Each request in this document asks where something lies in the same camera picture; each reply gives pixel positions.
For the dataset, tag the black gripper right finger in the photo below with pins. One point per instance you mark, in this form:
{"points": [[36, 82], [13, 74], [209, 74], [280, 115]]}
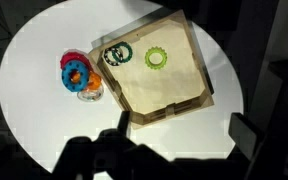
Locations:
{"points": [[245, 135]]}

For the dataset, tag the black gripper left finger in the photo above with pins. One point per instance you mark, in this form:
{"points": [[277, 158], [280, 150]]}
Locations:
{"points": [[124, 121]]}

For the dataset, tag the light wooden tray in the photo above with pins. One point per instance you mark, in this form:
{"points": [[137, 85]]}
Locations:
{"points": [[164, 83]]}

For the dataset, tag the green white object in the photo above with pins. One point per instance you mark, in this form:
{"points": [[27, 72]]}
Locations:
{"points": [[130, 55]]}

